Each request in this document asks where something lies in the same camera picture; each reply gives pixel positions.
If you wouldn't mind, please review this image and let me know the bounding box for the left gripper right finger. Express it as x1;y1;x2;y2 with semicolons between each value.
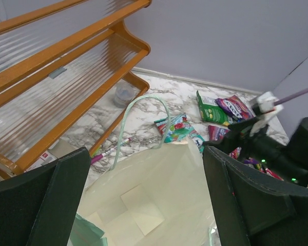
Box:
203;147;308;245

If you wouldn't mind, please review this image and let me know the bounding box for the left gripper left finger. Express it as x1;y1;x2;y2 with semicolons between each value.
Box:
0;147;91;245

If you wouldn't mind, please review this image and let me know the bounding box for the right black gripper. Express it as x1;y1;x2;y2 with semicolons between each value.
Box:
202;118;290;174

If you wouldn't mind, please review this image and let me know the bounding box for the purple berries candy bag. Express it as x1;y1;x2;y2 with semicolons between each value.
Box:
207;125;241;159

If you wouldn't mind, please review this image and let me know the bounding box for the purple pink candy bag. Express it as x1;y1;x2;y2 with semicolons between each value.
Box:
215;95;254;121

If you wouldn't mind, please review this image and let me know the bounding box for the green yellow snack packet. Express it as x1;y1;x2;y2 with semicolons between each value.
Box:
196;91;233;126

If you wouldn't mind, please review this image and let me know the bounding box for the red snack packet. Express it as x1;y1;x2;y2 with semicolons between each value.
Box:
256;163;283;181

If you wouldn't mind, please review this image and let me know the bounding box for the mint blossom candy bag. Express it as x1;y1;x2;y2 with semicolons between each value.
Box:
164;113;204;153

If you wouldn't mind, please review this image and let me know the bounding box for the green printed paper bag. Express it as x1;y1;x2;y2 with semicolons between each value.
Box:
69;95;221;246

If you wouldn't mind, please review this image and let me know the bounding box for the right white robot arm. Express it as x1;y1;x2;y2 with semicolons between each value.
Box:
203;117;308;187

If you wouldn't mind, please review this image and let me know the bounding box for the small white cardboard box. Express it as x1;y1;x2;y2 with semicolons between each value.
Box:
25;139;76;172

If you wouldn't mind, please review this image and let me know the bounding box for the purple capped marker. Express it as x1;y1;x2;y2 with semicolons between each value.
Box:
91;137;132;165

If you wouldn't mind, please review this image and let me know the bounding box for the small clear plastic jar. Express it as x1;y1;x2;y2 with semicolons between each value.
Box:
113;81;135;108

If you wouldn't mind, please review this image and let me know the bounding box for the orange wooden shelf rack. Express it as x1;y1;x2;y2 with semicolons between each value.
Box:
0;1;150;180

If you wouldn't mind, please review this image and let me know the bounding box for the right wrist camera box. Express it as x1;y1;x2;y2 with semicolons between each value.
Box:
248;91;284;138

